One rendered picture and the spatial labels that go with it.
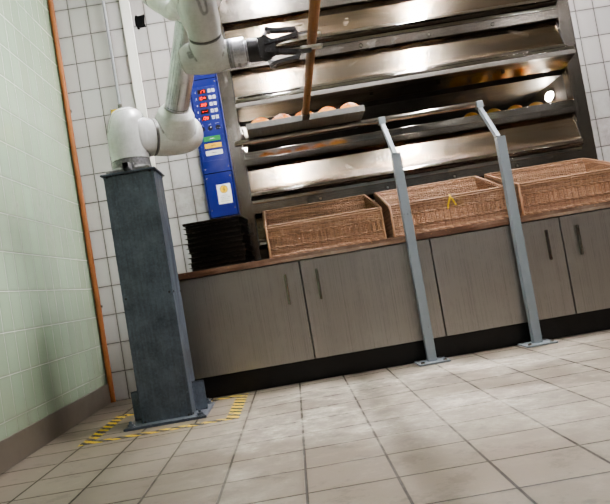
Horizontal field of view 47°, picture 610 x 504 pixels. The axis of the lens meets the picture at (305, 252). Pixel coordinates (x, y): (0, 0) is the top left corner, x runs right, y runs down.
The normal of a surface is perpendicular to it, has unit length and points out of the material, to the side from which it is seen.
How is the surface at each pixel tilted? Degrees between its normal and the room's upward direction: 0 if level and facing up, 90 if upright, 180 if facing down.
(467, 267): 90
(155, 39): 90
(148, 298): 90
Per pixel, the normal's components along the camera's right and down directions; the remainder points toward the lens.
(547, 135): -0.04, -0.38
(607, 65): 0.02, -0.04
